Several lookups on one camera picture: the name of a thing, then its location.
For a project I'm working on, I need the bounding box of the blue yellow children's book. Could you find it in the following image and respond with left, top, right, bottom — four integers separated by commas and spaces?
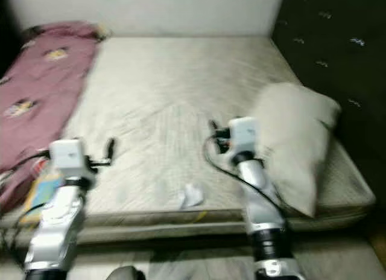
23, 171, 65, 224

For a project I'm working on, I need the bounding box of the white pillow with grey lettering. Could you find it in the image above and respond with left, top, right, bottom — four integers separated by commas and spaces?
252, 82, 342, 218

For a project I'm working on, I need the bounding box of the grey quilted mattress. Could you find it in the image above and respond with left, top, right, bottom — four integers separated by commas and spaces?
12, 36, 378, 229

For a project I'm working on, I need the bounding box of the crumpled white tissue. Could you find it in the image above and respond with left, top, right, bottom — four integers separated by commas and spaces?
179, 183, 205, 210

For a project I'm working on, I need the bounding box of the pink cartoon print blanket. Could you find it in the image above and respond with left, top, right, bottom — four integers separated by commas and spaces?
0, 21, 107, 212

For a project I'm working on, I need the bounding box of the grey bed base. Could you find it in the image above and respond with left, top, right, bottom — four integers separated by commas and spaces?
0, 211, 378, 247

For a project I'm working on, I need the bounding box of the grey robot left leg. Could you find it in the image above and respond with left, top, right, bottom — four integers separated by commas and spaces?
106, 266, 145, 280

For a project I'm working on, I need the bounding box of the black tufted headboard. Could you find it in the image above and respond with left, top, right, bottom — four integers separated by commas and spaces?
271, 0, 386, 193

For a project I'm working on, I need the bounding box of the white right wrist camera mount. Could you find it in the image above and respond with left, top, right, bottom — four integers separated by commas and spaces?
228, 116, 259, 154

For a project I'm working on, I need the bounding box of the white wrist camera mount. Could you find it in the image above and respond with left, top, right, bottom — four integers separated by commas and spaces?
228, 116, 259, 154
49, 138, 86, 179

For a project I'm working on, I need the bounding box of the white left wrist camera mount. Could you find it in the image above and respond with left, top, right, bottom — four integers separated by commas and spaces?
49, 138, 86, 179

